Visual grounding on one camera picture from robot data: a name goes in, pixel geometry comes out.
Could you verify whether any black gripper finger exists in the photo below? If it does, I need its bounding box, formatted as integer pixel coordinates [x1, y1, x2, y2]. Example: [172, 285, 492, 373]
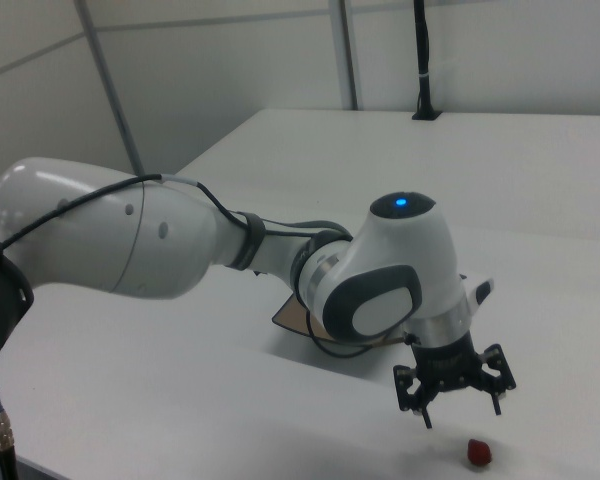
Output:
[477, 342, 518, 417]
[392, 363, 435, 431]

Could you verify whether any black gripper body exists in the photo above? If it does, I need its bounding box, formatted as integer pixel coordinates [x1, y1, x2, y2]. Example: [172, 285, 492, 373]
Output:
[408, 331, 484, 404]

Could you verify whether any red strawberry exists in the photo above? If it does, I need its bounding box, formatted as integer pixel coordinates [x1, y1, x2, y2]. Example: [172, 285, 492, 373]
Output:
[466, 438, 494, 467]

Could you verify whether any square brown ceramic plate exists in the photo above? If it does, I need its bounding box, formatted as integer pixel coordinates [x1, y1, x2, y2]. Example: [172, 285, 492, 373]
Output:
[271, 272, 494, 350]

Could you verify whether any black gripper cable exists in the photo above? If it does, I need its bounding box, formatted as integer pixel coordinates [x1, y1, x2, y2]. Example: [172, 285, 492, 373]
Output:
[0, 172, 417, 359]

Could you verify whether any black camera pole with clamp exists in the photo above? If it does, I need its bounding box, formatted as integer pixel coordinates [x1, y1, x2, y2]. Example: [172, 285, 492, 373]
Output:
[411, 0, 443, 123]

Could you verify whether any grey partition frame post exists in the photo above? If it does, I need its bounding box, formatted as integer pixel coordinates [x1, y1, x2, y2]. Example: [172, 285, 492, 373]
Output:
[73, 0, 147, 174]
[336, 0, 360, 112]

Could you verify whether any black cable with metal connector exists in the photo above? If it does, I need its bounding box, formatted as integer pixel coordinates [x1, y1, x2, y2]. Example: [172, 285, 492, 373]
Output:
[0, 344, 20, 480]

